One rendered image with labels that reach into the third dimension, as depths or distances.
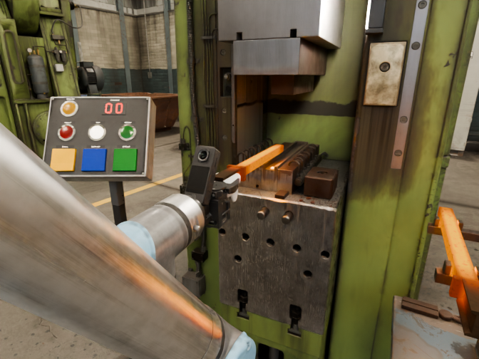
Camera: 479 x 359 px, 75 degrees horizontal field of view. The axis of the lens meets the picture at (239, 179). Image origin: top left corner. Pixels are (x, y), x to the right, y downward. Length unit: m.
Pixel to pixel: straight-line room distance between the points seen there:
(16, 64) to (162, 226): 5.05
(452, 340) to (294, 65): 0.79
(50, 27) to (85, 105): 4.73
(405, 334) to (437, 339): 0.07
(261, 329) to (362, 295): 0.39
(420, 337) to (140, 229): 0.71
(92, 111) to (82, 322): 0.96
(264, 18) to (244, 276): 0.81
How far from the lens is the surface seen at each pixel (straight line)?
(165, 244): 0.48
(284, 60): 0.94
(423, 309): 1.00
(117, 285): 0.27
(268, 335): 1.24
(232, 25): 1.01
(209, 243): 1.39
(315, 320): 1.13
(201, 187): 0.59
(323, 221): 0.94
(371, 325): 1.36
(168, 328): 0.33
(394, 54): 1.02
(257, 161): 0.84
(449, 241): 0.76
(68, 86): 5.73
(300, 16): 0.94
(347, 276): 1.25
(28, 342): 2.05
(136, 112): 1.13
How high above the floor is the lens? 1.27
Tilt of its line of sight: 18 degrees down
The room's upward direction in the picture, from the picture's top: straight up
